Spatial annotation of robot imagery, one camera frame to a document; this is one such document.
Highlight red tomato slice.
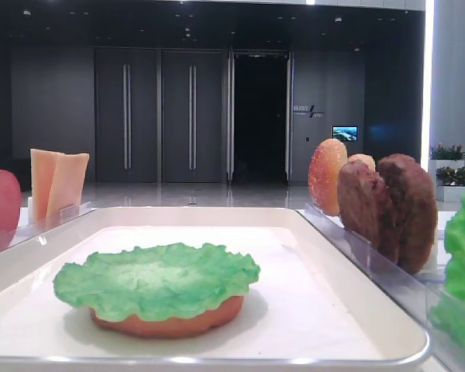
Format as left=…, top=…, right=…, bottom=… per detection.
left=0, top=170, right=22, bottom=232

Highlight green lettuce leaf on tray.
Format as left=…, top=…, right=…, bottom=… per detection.
left=53, top=243, right=260, bottom=322

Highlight left brown meat patty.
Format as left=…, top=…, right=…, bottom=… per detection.
left=337, top=160, right=399, bottom=264

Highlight brown meat patty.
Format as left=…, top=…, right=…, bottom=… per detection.
left=377, top=153, right=438, bottom=274
left=337, top=160, right=399, bottom=264

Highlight right orange cheese slice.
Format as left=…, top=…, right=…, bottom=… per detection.
left=46, top=153, right=90, bottom=217

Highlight orange cheese slice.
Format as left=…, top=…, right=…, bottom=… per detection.
left=30, top=149, right=64, bottom=222
left=46, top=153, right=90, bottom=217

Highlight right brown meat patty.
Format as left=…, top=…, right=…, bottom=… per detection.
left=377, top=153, right=438, bottom=274

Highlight left orange cheese slice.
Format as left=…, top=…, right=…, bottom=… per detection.
left=30, top=149, right=64, bottom=222

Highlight green lettuce leaf in rack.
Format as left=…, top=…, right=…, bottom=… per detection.
left=429, top=193, right=465, bottom=351

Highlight front bun slice right rack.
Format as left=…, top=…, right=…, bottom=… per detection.
left=308, top=139, right=348, bottom=216

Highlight bun slice rack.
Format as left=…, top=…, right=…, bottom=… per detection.
left=348, top=153, right=376, bottom=171
left=308, top=139, right=348, bottom=216

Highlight dark double door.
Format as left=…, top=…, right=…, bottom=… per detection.
left=95, top=48, right=226, bottom=183

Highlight rear bun slice right rack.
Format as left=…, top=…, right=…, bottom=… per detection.
left=348, top=153, right=376, bottom=171

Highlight white rectangular tray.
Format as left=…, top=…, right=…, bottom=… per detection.
left=0, top=207, right=431, bottom=371

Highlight bottom bun slice on tray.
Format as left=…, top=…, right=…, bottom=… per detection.
left=90, top=296, right=244, bottom=339

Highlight potted plants in white planter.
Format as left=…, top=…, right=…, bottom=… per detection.
left=429, top=143, right=465, bottom=202

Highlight wall display screen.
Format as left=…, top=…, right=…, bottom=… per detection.
left=332, top=126, right=358, bottom=142

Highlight clear left rack rail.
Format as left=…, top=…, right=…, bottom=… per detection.
left=0, top=202, right=95, bottom=253

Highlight clear rack rail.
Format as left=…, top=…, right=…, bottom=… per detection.
left=300, top=204, right=465, bottom=371
left=0, top=202, right=95, bottom=253

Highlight clear right rack rail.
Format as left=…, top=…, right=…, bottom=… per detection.
left=300, top=204, right=465, bottom=371

